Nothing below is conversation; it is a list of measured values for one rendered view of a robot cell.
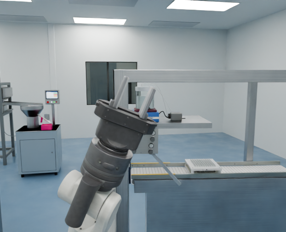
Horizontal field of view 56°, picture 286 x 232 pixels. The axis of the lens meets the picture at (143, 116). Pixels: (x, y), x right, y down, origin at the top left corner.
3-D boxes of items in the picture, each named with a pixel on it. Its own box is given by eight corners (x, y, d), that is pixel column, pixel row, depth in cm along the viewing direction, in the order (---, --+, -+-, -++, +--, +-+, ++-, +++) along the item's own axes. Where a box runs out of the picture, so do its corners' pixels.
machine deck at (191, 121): (128, 129, 195) (128, 123, 195) (128, 120, 233) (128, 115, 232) (212, 128, 198) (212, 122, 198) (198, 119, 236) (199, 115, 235)
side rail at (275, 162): (130, 167, 231) (130, 163, 231) (130, 166, 233) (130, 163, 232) (280, 165, 237) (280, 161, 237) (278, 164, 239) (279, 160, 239)
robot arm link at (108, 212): (125, 190, 56) (111, 227, 63) (89, 170, 58) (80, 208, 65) (110, 212, 50) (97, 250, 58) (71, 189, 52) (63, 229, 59)
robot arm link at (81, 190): (131, 168, 58) (111, 211, 60) (89, 145, 60) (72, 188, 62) (111, 187, 47) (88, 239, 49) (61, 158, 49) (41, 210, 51)
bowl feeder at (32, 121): (19, 130, 432) (17, 106, 427) (24, 125, 467) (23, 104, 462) (50, 128, 441) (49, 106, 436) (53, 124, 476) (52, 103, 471)
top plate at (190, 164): (191, 171, 208) (191, 168, 208) (184, 161, 232) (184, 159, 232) (222, 170, 209) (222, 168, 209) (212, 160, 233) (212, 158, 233)
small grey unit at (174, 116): (168, 121, 205) (168, 113, 204) (167, 119, 212) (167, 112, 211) (181, 120, 206) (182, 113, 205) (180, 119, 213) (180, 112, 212)
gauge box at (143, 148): (128, 153, 198) (128, 127, 195) (128, 150, 208) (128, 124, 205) (157, 153, 199) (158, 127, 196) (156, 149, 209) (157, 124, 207)
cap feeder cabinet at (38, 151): (18, 178, 427) (14, 131, 416) (26, 166, 483) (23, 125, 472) (59, 176, 439) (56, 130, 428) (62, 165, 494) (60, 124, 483)
